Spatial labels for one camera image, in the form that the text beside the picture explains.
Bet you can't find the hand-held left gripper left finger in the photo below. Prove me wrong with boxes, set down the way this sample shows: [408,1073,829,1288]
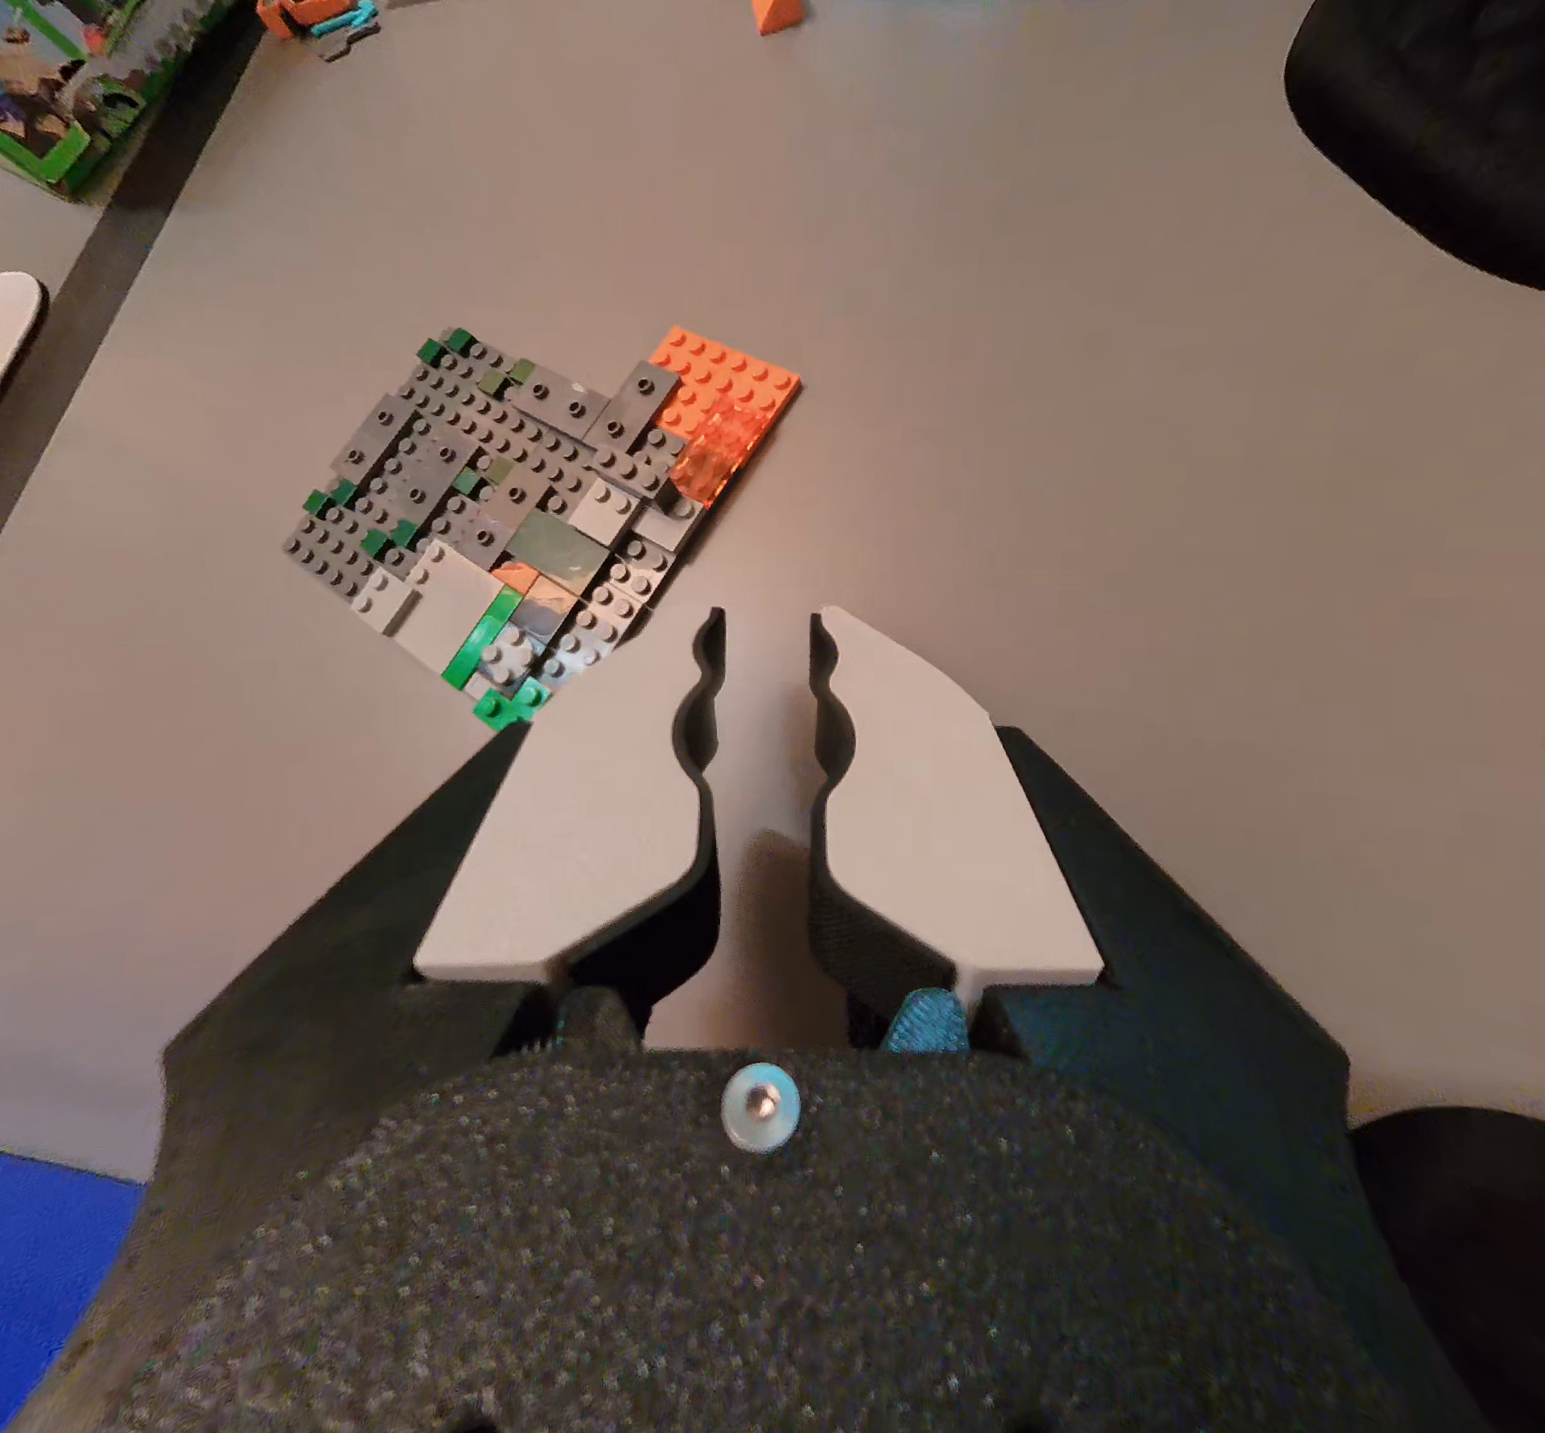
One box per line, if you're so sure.
[414,608,725,980]

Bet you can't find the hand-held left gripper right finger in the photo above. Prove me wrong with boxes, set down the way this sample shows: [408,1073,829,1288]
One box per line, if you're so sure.
[808,608,1104,991]

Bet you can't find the grey and orange lego build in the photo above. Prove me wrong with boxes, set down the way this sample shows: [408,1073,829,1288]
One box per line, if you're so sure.
[284,325,803,731]

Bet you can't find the blue plastic storage bin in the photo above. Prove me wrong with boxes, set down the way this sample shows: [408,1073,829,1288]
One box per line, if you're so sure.
[0,1149,146,1399]

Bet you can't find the lego set box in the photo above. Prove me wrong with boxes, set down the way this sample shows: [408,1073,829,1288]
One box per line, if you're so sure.
[0,0,302,197]

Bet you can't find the white stand base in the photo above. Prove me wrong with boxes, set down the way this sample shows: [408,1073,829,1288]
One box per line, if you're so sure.
[0,273,50,398]

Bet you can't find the black office chair seat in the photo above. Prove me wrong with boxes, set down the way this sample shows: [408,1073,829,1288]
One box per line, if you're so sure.
[1281,0,1545,1433]

